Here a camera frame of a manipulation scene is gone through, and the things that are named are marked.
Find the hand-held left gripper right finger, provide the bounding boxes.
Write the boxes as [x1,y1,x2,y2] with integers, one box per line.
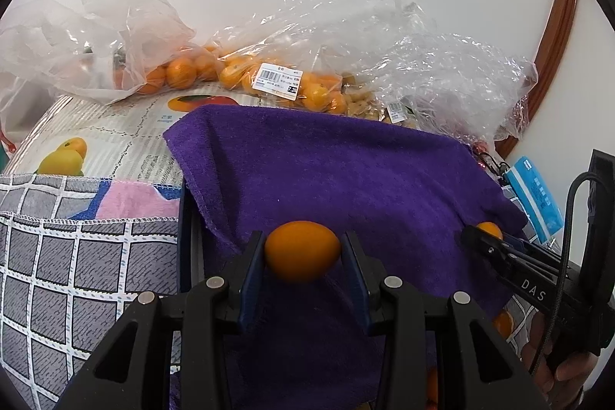
[340,230,553,410]

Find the bag of tan fruits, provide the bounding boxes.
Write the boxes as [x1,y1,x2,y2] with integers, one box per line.
[342,74,420,127]

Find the oval orange citrus fruit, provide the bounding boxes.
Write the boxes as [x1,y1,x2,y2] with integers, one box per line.
[264,220,343,285]

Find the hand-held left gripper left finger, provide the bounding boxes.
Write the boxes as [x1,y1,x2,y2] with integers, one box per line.
[55,230,267,410]

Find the black tray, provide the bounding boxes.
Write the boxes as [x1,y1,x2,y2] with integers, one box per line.
[176,179,207,295]

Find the black braided cable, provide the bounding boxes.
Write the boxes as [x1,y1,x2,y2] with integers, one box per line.
[531,172,601,375]

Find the grey plaid blanket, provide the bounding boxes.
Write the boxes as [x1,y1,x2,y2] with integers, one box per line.
[0,172,546,410]

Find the purple towel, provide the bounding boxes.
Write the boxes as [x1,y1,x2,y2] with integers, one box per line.
[163,104,529,410]

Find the blue tissue pack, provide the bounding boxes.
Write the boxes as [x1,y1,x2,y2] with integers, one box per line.
[507,156,564,244]

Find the clear labelled plastic bag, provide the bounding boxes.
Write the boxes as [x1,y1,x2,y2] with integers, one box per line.
[206,0,435,115]

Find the metal carabiner keyring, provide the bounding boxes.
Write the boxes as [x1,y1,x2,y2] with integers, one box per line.
[473,140,512,187]

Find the translucent white plastic bag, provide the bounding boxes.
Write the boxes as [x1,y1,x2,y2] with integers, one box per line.
[0,0,195,104]

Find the brown wooden door frame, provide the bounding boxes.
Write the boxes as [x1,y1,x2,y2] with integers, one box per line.
[495,0,580,161]

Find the fruit-printed cardboard box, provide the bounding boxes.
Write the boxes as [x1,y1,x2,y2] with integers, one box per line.
[2,94,241,190]

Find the person's right hand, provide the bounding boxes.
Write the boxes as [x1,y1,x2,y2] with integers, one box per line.
[520,313,595,409]

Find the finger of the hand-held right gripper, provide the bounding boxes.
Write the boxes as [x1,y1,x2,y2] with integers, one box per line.
[460,225,518,280]
[502,236,545,258]

